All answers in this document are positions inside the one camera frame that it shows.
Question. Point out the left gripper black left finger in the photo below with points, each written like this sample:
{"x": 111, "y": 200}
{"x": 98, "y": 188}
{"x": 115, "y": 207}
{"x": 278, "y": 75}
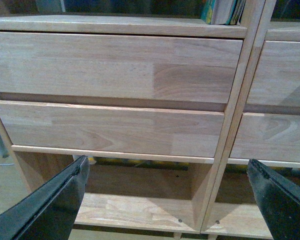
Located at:
{"x": 48, "y": 213}

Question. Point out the upper right wooden drawer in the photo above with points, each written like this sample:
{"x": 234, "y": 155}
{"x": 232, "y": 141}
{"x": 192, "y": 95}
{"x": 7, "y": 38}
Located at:
{"x": 276, "y": 81}

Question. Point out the lower left wooden drawer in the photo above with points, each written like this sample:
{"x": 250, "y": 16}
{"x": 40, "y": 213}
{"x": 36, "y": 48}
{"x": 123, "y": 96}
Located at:
{"x": 151, "y": 131}

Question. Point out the upper left wooden drawer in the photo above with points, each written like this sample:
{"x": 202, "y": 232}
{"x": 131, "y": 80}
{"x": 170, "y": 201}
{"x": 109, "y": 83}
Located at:
{"x": 118, "y": 66}

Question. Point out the lower right wooden drawer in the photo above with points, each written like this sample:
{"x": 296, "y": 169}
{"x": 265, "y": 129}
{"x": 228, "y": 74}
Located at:
{"x": 266, "y": 136}

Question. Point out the left wooden shelf unit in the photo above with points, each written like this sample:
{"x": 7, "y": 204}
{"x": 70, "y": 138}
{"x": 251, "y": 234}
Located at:
{"x": 122, "y": 197}

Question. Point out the teal yellow cover book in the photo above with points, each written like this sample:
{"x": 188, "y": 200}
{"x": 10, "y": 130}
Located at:
{"x": 218, "y": 12}

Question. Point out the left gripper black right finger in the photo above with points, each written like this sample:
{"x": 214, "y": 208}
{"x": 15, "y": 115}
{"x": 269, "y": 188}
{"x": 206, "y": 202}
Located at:
{"x": 278, "y": 200}

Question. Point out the right wooden shelf unit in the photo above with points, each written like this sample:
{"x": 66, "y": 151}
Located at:
{"x": 232, "y": 209}

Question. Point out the wooden drawer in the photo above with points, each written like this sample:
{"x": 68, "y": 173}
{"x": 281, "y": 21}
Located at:
{"x": 266, "y": 136}
{"x": 118, "y": 66}
{"x": 276, "y": 81}
{"x": 151, "y": 131}

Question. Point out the wooden shelf unit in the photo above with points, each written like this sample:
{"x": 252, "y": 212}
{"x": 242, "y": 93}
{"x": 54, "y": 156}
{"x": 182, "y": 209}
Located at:
{"x": 122, "y": 197}
{"x": 232, "y": 209}

